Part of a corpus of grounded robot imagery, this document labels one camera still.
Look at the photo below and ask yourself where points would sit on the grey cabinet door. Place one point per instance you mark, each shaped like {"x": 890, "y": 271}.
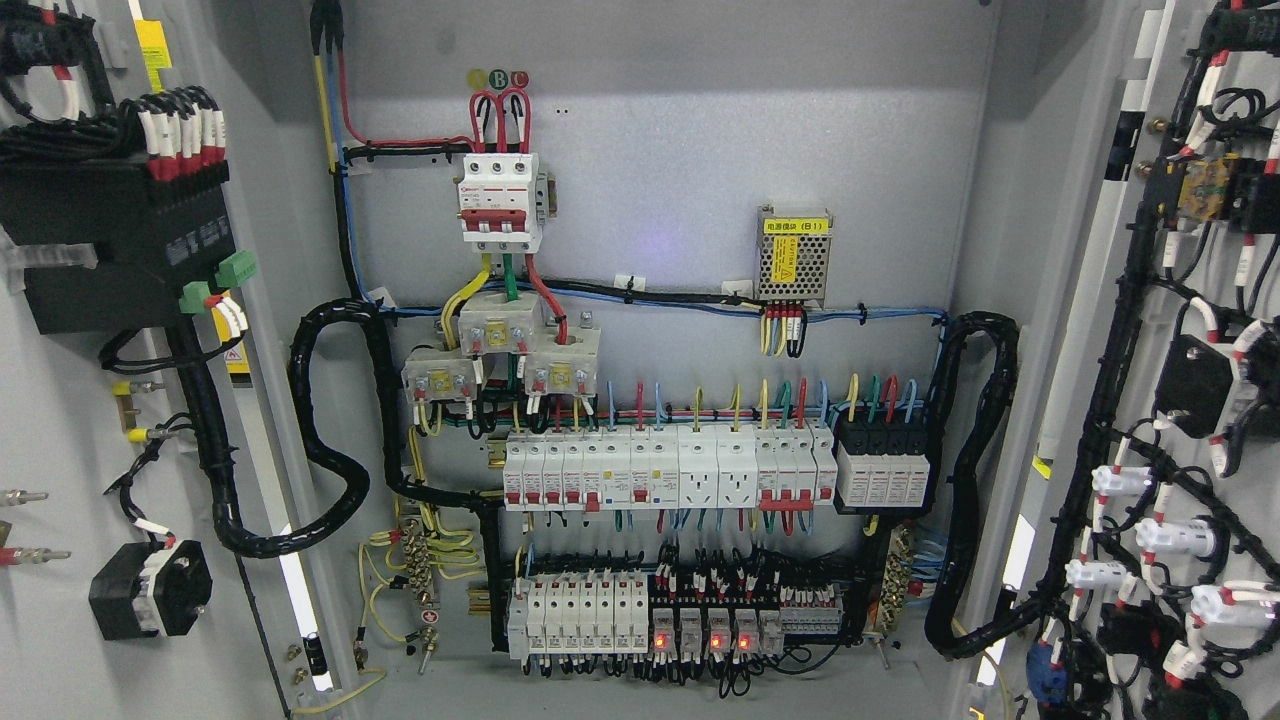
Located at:
{"x": 1128, "y": 565}
{"x": 270, "y": 637}

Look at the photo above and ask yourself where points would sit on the grey current transformer right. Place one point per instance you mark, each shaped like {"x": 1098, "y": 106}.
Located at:
{"x": 571, "y": 369}

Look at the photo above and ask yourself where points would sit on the grey current transformer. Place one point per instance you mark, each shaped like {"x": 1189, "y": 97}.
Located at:
{"x": 436, "y": 374}
{"x": 571, "y": 369}
{"x": 489, "y": 323}

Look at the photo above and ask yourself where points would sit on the white breaker and socket row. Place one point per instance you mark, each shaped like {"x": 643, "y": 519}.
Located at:
{"x": 716, "y": 466}

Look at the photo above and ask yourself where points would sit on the grey current transformer upper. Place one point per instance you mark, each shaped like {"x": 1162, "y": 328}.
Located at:
{"x": 489, "y": 323}

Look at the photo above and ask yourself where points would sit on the perforated metal power supply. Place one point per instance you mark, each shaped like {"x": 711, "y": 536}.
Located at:
{"x": 794, "y": 244}

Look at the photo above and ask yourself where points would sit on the red white main breaker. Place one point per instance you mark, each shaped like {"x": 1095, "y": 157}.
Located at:
{"x": 502, "y": 207}

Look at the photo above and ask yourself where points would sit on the grey current transformer left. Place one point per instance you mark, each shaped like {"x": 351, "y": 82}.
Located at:
{"x": 436, "y": 374}

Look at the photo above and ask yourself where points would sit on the lower relay terminal row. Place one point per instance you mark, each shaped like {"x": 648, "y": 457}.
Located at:
{"x": 716, "y": 609}

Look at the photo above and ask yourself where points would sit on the black surge protector block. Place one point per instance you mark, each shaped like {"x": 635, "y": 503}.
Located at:
{"x": 882, "y": 468}

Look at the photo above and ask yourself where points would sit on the brass ground terminal bar left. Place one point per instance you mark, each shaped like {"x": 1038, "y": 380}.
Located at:
{"x": 418, "y": 562}

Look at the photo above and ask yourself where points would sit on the brass ground terminal bar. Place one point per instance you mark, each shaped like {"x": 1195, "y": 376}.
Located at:
{"x": 418, "y": 562}
{"x": 893, "y": 589}

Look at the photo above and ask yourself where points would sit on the brass ground terminal bar right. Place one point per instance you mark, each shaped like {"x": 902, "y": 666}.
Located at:
{"x": 893, "y": 589}

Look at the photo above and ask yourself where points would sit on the black digital power meter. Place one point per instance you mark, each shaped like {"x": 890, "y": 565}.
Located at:
{"x": 134, "y": 251}

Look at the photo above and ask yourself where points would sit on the black white rotary switch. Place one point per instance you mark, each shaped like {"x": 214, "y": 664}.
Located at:
{"x": 142, "y": 592}

